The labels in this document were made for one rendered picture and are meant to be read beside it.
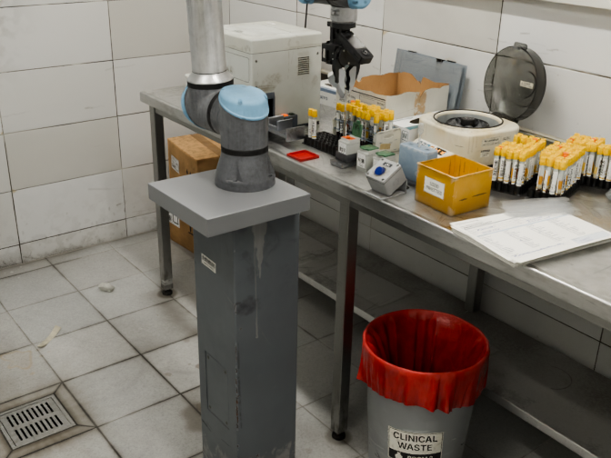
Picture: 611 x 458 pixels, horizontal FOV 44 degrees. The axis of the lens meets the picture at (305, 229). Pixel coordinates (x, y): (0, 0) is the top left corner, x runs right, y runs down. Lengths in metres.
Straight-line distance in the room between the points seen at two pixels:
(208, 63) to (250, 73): 0.50
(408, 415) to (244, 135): 0.88
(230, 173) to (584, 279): 0.83
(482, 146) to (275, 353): 0.80
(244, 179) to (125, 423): 1.07
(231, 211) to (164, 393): 1.12
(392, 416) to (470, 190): 0.68
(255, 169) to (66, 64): 1.83
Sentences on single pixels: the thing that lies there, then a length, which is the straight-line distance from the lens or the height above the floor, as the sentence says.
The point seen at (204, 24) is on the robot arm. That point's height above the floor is 1.29.
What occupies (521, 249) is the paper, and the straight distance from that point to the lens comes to 1.68.
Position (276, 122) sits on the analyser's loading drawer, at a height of 0.93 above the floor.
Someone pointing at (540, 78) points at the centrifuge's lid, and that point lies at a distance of 2.25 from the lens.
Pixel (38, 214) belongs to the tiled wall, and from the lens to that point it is 3.64.
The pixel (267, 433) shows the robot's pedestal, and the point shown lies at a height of 0.20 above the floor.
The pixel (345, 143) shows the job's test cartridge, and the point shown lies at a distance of 2.12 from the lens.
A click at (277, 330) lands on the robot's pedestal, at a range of 2.00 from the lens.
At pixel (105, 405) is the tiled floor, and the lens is 2.67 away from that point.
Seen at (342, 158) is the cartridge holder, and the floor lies 0.90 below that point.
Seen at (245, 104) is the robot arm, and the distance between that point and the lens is 1.78.
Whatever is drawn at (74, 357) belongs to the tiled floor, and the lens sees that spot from 2.94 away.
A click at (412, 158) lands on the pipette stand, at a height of 0.95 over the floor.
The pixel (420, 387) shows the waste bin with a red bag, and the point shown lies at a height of 0.40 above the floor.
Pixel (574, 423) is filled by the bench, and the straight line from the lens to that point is 2.25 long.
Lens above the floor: 1.58
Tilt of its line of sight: 24 degrees down
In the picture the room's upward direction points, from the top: 1 degrees clockwise
